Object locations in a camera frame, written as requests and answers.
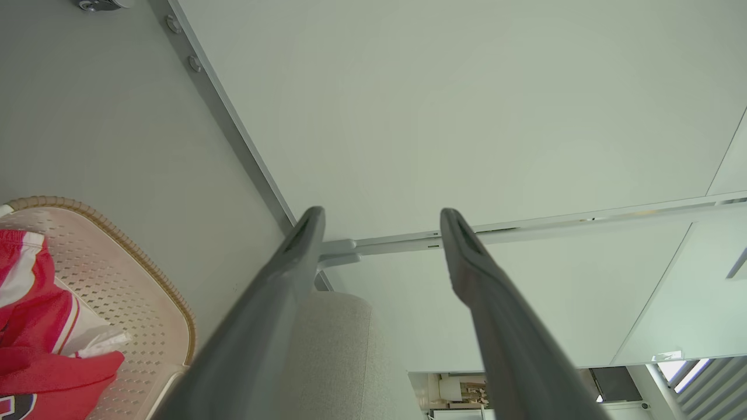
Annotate cluttered background shelf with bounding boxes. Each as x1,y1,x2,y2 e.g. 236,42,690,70
409,372,492,420

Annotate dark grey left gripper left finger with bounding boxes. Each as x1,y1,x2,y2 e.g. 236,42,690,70
153,206,326,420

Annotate grey fabric sofa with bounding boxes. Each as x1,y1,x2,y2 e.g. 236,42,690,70
275,291,424,420

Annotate red and white jersey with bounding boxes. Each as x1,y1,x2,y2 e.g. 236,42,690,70
0,229,132,420

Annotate grey metal partition rail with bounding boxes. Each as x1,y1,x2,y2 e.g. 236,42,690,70
318,195,747,270
147,0,334,292

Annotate beige perforated laundry basket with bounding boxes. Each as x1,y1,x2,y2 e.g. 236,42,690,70
0,196,197,420

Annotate caster wheel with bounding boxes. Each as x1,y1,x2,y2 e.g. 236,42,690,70
77,0,132,13

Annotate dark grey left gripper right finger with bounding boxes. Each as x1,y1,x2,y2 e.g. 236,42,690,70
440,208,611,420

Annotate window blinds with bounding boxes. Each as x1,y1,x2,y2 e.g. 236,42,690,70
658,357,747,420

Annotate dark monitor screen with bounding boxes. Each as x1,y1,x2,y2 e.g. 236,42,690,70
588,367,643,404

